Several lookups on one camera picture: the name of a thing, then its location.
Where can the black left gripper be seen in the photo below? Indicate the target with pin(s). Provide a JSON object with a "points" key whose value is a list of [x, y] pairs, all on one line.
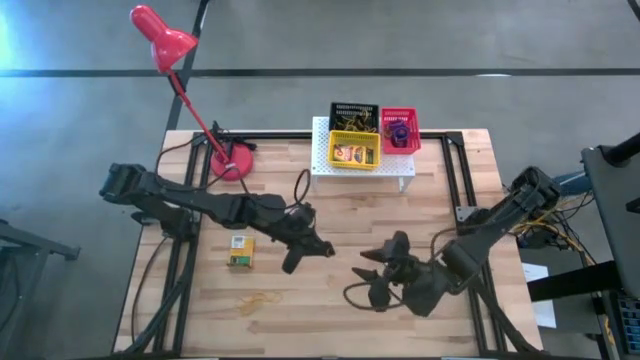
{"points": [[300, 232]]}

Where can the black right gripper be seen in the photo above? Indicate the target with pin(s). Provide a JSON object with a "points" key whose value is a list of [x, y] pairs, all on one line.
{"points": [[415, 282]]}

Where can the white paper sheet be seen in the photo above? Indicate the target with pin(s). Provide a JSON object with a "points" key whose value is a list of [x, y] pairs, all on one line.
{"points": [[546, 315]]}

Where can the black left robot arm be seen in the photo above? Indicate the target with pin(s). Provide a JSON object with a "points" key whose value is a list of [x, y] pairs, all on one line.
{"points": [[200, 200]]}

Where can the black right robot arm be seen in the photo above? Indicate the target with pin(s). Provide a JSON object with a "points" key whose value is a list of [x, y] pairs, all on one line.
{"points": [[500, 220]]}

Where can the black aluminium table frame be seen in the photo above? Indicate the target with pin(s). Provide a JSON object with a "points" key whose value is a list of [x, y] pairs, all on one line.
{"points": [[290, 134]]}

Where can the yellow rubber band pile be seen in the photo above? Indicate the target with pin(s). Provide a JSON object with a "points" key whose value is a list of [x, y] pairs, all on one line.
{"points": [[257, 301]]}

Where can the black plastic basket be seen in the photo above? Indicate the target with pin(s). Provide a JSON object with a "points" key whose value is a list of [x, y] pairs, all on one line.
{"points": [[340, 110]]}

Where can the red plastic basket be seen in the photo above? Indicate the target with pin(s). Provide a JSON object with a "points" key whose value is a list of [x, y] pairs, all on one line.
{"points": [[414, 142]]}

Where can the white perforated metal riser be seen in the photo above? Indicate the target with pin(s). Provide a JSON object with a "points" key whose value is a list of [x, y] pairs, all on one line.
{"points": [[400, 165]]}

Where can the grey metal bench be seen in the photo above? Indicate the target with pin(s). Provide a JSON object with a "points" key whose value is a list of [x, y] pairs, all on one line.
{"points": [[35, 243]]}

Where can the keyboard with lit keys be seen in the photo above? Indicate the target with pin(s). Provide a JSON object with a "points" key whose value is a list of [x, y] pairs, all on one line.
{"points": [[631, 320]]}

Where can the black flat bar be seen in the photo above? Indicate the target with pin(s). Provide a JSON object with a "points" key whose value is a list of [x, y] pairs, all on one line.
{"points": [[570, 282]]}

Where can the thin yellow rubber band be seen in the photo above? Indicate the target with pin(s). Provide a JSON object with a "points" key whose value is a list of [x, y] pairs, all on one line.
{"points": [[359, 124], [345, 121]]}

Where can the red desk lamp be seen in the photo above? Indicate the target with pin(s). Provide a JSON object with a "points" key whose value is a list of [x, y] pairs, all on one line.
{"points": [[232, 165]]}

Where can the yellow plastic basket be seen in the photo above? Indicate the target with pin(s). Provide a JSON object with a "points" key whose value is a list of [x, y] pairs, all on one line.
{"points": [[354, 136]]}

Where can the dark grey side cart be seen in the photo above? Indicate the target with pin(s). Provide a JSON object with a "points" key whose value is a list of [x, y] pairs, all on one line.
{"points": [[617, 210]]}

